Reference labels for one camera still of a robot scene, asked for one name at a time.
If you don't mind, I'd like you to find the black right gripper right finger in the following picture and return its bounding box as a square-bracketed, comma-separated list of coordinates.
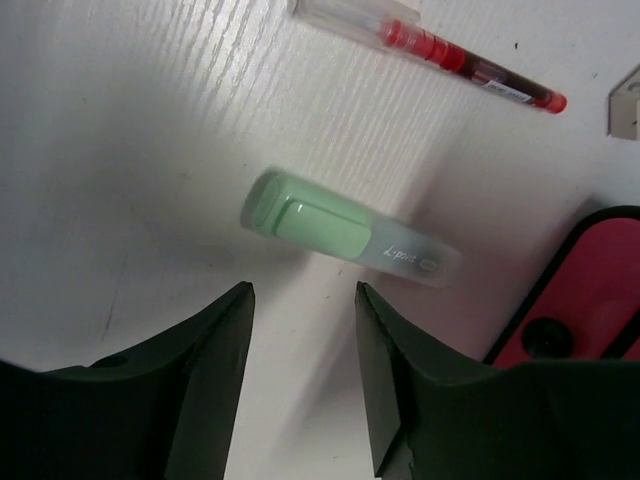
[355, 283, 639, 479]

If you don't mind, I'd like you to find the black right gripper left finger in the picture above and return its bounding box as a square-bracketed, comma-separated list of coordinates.
[1, 282, 255, 479]

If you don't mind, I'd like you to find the green highlighter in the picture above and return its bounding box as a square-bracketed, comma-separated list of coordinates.
[241, 169, 463, 287]

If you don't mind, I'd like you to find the black drawer cabinet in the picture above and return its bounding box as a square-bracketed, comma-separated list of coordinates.
[482, 204, 640, 369]

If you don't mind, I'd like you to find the white eraser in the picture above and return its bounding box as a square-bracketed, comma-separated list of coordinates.
[608, 66, 640, 141]

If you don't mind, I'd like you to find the red gel pen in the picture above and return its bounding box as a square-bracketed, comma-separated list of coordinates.
[290, 0, 567, 114]

